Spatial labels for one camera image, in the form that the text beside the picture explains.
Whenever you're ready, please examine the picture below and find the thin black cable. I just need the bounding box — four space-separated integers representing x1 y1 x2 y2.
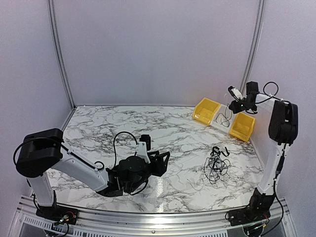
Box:
215 108 234 128

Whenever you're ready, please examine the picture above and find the black cable tangle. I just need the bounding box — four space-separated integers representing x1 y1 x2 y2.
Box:
203 146 230 185

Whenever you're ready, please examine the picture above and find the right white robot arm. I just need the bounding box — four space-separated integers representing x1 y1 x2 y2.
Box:
228 81 298 225

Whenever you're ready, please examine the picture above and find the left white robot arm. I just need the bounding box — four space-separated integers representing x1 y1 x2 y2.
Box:
13 128 170 220

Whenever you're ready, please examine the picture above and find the yellow bin right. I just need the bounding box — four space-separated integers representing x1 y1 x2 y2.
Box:
229 113 255 142

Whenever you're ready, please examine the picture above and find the yellow bin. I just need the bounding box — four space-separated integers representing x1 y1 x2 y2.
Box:
229 113 255 142
192 97 221 125

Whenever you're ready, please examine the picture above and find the white bin middle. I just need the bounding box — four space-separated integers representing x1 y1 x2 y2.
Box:
210 104 236 133

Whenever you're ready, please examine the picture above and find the yellow bin left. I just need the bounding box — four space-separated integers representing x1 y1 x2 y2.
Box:
192 97 221 125

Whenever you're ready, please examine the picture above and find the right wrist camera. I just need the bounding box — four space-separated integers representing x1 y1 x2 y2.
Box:
228 86 243 101

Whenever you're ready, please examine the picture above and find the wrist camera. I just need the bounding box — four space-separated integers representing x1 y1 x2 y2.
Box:
228 86 243 101
136 134 151 164

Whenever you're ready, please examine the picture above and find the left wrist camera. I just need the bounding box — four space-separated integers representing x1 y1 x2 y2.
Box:
136 134 151 164

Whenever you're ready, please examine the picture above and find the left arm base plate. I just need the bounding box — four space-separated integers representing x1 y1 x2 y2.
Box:
36 206 79 225

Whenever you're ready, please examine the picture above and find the aluminium front rail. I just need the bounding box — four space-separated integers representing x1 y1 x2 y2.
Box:
8 196 297 237

